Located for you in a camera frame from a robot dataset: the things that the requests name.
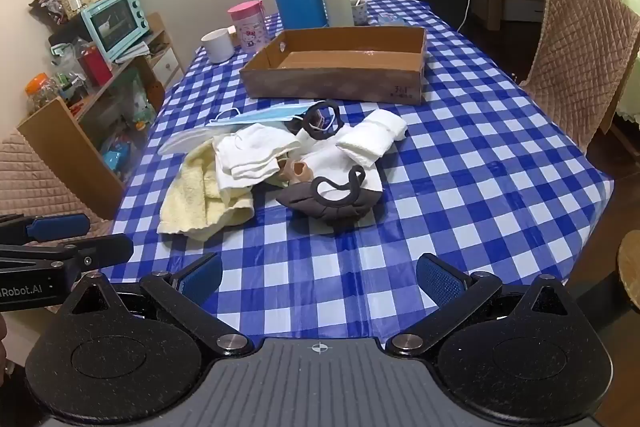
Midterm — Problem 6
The pale towel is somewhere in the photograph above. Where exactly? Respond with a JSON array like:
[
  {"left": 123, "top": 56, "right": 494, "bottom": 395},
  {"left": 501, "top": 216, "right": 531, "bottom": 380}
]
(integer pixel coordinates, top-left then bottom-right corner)
[{"left": 335, "top": 109, "right": 408, "bottom": 168}]

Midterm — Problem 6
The teal toaster oven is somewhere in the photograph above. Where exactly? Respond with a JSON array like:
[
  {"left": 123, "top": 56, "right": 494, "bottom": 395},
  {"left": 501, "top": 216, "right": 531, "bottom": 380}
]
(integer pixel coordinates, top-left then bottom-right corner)
[{"left": 81, "top": 0, "right": 150, "bottom": 62}]

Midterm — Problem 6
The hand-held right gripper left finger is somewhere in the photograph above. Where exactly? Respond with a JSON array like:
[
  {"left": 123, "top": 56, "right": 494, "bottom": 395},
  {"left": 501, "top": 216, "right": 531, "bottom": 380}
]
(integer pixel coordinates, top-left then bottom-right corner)
[{"left": 59, "top": 252, "right": 255, "bottom": 358}]

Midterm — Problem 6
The quilted tan chair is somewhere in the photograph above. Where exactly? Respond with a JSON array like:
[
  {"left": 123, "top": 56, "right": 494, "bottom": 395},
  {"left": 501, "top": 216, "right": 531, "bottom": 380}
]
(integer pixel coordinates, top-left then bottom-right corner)
[
  {"left": 520, "top": 0, "right": 640, "bottom": 152},
  {"left": 0, "top": 129, "right": 116, "bottom": 313}
]

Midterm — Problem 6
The thin white cloth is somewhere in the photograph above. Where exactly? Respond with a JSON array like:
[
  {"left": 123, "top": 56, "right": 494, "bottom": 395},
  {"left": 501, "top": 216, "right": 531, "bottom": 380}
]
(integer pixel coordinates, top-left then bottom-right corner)
[{"left": 295, "top": 134, "right": 384, "bottom": 198}]

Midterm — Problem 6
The dark scrunchie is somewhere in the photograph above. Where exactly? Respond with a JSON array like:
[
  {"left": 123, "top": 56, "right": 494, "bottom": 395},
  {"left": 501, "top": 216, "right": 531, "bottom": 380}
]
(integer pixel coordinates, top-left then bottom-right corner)
[{"left": 298, "top": 99, "right": 343, "bottom": 140}]

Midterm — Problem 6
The white mug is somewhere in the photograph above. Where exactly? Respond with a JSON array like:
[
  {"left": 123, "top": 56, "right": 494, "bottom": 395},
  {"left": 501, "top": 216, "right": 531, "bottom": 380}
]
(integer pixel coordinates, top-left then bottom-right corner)
[{"left": 201, "top": 28, "right": 235, "bottom": 64}]

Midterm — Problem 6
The black appliance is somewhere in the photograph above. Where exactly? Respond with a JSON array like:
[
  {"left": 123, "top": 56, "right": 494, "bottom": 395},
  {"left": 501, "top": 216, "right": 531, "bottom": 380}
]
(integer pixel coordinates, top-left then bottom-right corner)
[{"left": 48, "top": 14, "right": 96, "bottom": 54}]

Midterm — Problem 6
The orange lid jar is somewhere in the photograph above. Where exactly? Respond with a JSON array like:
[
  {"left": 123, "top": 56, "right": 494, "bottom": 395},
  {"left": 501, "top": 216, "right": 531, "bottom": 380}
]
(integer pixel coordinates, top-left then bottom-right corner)
[{"left": 25, "top": 74, "right": 61, "bottom": 112}]

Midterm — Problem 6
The cardboard box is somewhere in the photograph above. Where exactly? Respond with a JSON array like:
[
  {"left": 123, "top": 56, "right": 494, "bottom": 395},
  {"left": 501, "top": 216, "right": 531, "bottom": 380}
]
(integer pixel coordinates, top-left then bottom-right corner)
[{"left": 239, "top": 26, "right": 427, "bottom": 105}]

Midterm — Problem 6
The blue face mask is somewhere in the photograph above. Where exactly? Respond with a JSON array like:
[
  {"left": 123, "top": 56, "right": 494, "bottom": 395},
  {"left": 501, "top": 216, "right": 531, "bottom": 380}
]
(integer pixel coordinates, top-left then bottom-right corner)
[{"left": 206, "top": 102, "right": 313, "bottom": 132}]

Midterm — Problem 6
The red box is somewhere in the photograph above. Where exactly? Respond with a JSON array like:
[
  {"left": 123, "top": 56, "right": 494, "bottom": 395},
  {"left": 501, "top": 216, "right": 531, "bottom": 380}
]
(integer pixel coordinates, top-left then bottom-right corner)
[{"left": 80, "top": 47, "right": 113, "bottom": 86}]

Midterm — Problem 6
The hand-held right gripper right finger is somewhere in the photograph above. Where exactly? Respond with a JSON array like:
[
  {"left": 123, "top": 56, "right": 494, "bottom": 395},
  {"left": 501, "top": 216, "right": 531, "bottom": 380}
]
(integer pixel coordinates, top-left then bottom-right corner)
[{"left": 386, "top": 252, "right": 583, "bottom": 357}]

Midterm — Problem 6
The dark snack bag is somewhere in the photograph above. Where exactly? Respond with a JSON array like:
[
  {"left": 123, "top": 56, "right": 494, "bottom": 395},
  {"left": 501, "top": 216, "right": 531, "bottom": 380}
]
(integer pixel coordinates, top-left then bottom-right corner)
[{"left": 29, "top": 0, "right": 68, "bottom": 25}]

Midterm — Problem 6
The blue checkered tablecloth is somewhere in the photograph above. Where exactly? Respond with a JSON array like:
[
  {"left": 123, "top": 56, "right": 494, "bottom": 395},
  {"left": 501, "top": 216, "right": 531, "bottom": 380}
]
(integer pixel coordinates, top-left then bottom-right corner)
[{"left": 95, "top": 0, "right": 613, "bottom": 343}]

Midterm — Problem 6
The stack of papers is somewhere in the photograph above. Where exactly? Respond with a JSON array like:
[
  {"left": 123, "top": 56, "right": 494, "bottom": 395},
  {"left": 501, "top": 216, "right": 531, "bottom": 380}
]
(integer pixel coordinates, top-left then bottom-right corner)
[{"left": 112, "top": 41, "right": 152, "bottom": 64}]

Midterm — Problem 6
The wooden shelf cabinet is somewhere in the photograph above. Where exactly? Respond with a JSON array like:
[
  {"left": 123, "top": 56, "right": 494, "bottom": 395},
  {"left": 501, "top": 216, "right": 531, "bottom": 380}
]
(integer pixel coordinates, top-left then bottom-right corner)
[{"left": 17, "top": 12, "right": 181, "bottom": 208}]

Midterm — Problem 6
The white face mask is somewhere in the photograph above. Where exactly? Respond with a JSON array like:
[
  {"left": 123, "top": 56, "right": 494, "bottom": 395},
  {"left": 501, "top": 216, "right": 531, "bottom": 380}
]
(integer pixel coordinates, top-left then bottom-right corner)
[{"left": 159, "top": 126, "right": 222, "bottom": 156}]

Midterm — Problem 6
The yellow towel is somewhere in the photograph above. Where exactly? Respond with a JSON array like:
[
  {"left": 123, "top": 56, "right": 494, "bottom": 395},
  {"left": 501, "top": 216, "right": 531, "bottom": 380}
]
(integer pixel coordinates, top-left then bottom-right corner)
[{"left": 157, "top": 139, "right": 256, "bottom": 242}]

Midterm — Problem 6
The tan round stool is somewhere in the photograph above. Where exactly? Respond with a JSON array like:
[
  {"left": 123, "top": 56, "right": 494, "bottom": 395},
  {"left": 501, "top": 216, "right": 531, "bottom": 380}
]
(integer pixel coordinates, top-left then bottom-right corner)
[{"left": 617, "top": 229, "right": 640, "bottom": 308}]

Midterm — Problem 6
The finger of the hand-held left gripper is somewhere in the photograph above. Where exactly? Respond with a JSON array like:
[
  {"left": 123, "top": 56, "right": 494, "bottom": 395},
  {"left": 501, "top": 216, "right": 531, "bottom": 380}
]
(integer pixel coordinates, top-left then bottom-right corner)
[
  {"left": 0, "top": 234, "right": 135, "bottom": 271},
  {"left": 0, "top": 213, "right": 91, "bottom": 244}
]

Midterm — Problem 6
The tan small sock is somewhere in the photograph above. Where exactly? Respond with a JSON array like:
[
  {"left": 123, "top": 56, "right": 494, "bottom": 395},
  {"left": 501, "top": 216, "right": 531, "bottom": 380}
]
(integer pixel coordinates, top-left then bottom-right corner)
[{"left": 277, "top": 158, "right": 309, "bottom": 186}]

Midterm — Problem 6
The pink lidded cup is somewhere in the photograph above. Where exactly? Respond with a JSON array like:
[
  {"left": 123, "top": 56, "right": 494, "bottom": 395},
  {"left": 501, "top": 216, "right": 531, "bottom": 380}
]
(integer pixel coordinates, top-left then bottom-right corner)
[{"left": 227, "top": 0, "right": 266, "bottom": 54}]

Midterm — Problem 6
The dark grey cloth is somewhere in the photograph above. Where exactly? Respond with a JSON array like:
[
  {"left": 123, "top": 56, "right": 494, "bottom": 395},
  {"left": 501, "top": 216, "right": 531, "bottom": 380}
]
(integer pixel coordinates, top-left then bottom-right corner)
[{"left": 276, "top": 166, "right": 384, "bottom": 221}]

